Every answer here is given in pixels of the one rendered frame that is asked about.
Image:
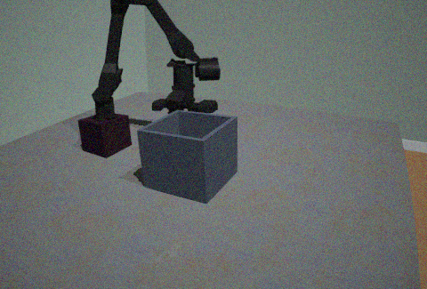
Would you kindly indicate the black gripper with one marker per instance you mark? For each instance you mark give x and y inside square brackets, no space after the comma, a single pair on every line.
[204,106]

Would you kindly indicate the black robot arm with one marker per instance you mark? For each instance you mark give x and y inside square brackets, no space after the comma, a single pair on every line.
[110,79]

